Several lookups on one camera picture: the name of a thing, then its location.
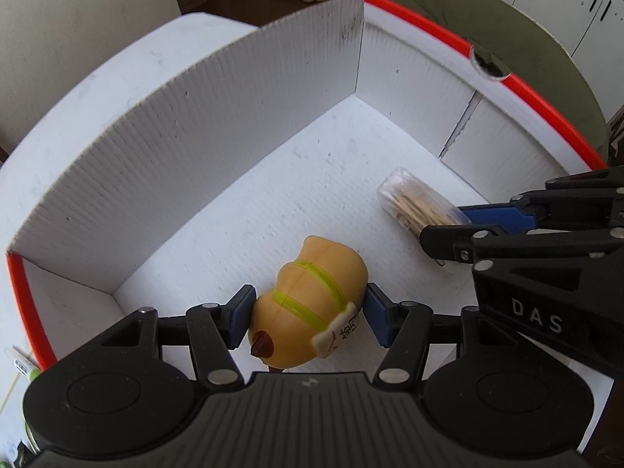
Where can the white green marker pen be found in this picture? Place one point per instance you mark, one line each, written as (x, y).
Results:
(24, 366)

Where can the clear toothpick container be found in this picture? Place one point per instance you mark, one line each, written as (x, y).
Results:
(414, 205)

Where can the green upholstered chair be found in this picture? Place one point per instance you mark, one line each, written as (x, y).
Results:
(514, 43)

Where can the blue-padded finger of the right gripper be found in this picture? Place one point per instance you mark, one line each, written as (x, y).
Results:
(455, 242)

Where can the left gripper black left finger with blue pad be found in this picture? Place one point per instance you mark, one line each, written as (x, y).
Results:
(209, 331)

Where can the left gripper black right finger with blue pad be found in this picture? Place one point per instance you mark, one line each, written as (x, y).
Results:
(407, 330)

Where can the red and white cardboard box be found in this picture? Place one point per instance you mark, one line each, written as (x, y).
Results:
(192, 164)

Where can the tan squishy bread toy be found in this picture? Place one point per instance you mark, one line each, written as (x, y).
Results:
(313, 307)

